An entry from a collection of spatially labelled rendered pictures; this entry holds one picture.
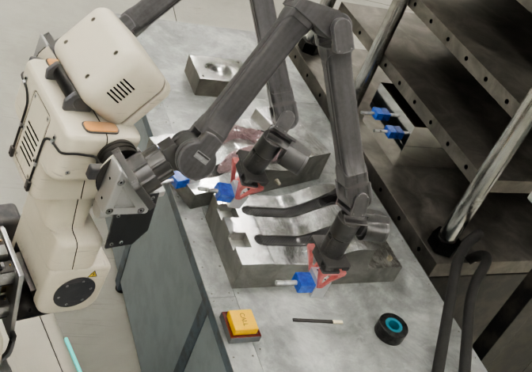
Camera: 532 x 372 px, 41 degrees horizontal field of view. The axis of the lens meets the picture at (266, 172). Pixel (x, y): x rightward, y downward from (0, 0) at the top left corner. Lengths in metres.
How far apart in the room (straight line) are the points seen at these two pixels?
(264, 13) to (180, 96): 0.77
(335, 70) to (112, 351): 1.50
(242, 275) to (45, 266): 0.47
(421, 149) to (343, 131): 1.09
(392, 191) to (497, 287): 0.48
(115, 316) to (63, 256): 1.06
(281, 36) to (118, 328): 1.56
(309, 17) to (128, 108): 0.40
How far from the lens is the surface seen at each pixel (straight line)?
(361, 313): 1.93
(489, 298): 2.58
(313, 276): 1.72
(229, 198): 1.82
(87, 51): 1.48
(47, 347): 2.26
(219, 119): 1.41
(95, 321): 2.70
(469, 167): 2.29
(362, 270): 1.96
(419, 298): 2.07
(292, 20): 1.41
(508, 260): 2.45
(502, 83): 2.23
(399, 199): 2.42
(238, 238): 1.86
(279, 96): 1.71
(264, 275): 1.82
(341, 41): 1.43
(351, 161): 1.54
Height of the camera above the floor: 2.08
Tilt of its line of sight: 35 degrees down
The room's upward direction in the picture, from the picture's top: 22 degrees clockwise
